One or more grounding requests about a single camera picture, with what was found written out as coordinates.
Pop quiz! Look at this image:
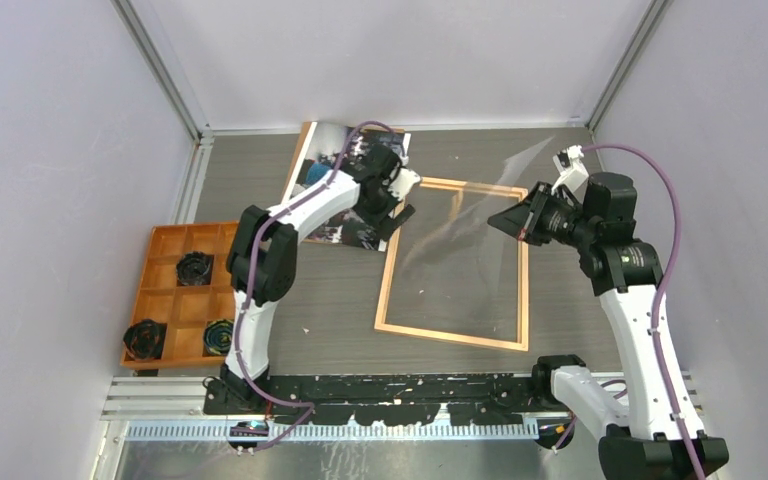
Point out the light wooden picture frame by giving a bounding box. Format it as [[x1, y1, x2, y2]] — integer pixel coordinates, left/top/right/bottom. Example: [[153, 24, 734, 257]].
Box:
[[374, 177, 529, 352]]

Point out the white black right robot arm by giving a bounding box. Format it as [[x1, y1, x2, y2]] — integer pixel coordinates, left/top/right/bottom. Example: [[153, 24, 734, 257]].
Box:
[[487, 173, 729, 479]]

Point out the black coiled cable roll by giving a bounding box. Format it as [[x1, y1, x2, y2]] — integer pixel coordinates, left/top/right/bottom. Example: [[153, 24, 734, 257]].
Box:
[[123, 319, 169, 362], [176, 251, 214, 287]]

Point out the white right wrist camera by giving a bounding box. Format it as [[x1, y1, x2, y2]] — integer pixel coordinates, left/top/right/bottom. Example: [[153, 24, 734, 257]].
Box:
[[551, 145, 589, 193]]

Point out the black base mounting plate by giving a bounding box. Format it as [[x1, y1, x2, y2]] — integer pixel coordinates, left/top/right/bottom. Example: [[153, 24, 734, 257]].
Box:
[[202, 373, 570, 426]]

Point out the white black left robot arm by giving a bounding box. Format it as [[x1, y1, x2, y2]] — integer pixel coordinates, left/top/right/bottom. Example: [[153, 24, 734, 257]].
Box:
[[220, 144, 421, 414]]

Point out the orange compartment tray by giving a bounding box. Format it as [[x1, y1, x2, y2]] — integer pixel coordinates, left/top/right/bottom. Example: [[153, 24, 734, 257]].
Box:
[[120, 222, 237, 370]]

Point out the printed photo with white border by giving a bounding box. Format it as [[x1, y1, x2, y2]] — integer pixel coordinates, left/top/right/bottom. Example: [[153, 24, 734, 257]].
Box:
[[287, 121, 413, 253]]

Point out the black coiled cable roll front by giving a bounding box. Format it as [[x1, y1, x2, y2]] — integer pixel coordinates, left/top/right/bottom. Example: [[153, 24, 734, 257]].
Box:
[[123, 319, 169, 362]]

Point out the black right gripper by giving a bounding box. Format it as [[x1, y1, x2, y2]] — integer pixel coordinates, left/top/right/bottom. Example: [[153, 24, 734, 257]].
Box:
[[489, 180, 598, 249]]

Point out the aluminium rail front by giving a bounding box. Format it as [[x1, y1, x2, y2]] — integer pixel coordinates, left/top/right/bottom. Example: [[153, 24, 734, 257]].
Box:
[[100, 370, 703, 444]]

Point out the clear plastic sheet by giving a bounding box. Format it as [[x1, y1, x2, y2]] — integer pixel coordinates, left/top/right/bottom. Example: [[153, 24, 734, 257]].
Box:
[[385, 137, 553, 342]]

